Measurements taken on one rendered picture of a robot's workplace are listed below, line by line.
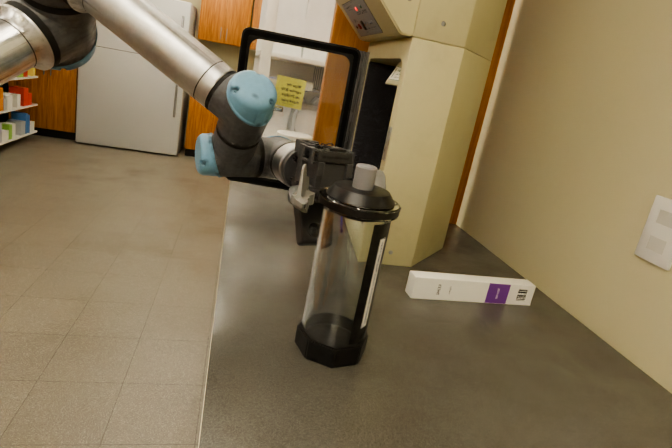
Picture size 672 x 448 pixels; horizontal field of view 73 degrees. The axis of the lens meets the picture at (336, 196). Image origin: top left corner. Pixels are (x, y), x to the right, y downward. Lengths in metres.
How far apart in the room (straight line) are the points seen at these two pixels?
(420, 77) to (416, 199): 0.25
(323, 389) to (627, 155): 0.73
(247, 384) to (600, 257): 0.73
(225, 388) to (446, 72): 0.69
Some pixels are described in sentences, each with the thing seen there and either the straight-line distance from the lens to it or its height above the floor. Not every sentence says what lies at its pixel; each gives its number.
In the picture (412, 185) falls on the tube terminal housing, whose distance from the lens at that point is 0.96.
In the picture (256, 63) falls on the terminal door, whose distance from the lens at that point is 1.22.
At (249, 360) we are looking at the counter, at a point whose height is 0.94.
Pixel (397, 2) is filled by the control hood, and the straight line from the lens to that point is 0.92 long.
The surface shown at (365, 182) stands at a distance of 0.58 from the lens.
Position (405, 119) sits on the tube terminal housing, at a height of 1.26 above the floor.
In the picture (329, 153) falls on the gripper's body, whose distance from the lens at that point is 0.67.
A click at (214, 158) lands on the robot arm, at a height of 1.14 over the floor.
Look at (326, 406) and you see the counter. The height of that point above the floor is 0.94.
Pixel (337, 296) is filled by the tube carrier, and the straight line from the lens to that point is 0.60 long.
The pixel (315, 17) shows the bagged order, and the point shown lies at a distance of 2.19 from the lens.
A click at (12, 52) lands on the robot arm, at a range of 0.91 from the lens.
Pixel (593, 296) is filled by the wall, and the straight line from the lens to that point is 1.06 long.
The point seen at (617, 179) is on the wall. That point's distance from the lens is 1.05.
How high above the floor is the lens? 1.31
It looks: 15 degrees down
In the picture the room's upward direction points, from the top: 11 degrees clockwise
